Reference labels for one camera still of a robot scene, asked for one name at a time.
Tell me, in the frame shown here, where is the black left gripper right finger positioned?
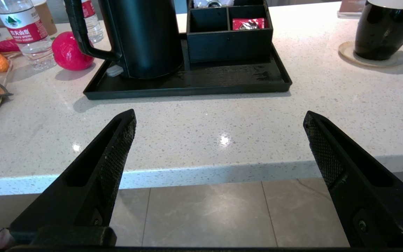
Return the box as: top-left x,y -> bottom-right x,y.
303,111 -> 403,247

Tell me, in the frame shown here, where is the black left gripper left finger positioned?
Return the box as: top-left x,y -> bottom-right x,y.
9,109 -> 137,231

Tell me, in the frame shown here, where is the black electric kettle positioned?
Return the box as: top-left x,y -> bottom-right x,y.
64,0 -> 184,79

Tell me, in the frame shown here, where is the red sachet packet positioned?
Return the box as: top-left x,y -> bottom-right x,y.
232,18 -> 265,30

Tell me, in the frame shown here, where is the round translucent coaster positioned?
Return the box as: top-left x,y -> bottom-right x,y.
339,41 -> 403,68

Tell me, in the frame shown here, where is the red round disc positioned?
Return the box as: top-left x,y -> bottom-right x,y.
51,31 -> 95,71

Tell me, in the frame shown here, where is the black serving tray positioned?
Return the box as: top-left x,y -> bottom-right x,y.
83,33 -> 292,100

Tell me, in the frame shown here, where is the clear water bottle red cap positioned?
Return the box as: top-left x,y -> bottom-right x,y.
0,0 -> 57,71
81,0 -> 104,44

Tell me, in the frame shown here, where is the black mug white inside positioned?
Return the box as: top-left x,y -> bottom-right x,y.
354,0 -> 403,61

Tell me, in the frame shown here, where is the beige paper cup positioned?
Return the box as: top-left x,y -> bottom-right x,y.
33,0 -> 58,36

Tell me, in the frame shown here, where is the black compartment organizer box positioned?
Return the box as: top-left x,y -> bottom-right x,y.
186,0 -> 274,63

